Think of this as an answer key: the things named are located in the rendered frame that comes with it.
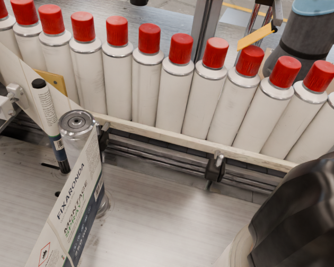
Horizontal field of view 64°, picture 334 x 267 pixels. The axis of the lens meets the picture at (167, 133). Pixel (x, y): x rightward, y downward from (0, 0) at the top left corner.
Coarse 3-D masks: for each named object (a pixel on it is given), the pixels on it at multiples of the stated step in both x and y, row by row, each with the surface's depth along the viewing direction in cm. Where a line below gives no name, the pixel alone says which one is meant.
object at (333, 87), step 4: (268, 48) 82; (268, 52) 80; (264, 56) 78; (268, 56) 78; (264, 60) 77; (260, 68) 74; (260, 72) 73; (260, 76) 72; (260, 80) 71; (332, 80) 72; (332, 84) 70; (328, 88) 69; (332, 88) 69; (328, 92) 68
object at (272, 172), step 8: (112, 128) 54; (120, 136) 53; (128, 136) 52; (136, 136) 52; (144, 136) 52; (152, 144) 52; (160, 144) 52; (168, 144) 53; (184, 152) 51; (192, 152) 51; (200, 152) 51; (224, 160) 51; (232, 160) 51; (248, 168) 50; (256, 168) 50; (264, 168) 50; (280, 176) 50
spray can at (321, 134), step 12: (324, 108) 41; (312, 120) 44; (324, 120) 41; (312, 132) 43; (324, 132) 42; (300, 144) 46; (312, 144) 44; (324, 144) 43; (288, 156) 50; (300, 156) 47; (312, 156) 46
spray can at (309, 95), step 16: (320, 64) 38; (304, 80) 40; (320, 80) 37; (304, 96) 39; (320, 96) 39; (288, 112) 42; (304, 112) 41; (288, 128) 44; (304, 128) 44; (272, 144) 48; (288, 144) 46
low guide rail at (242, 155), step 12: (96, 120) 50; (108, 120) 50; (120, 120) 50; (132, 132) 50; (144, 132) 50; (156, 132) 49; (168, 132) 49; (180, 144) 50; (192, 144) 49; (204, 144) 48; (216, 144) 48; (228, 156) 49; (240, 156) 48; (252, 156) 47; (264, 156) 48; (276, 168) 48; (288, 168) 47
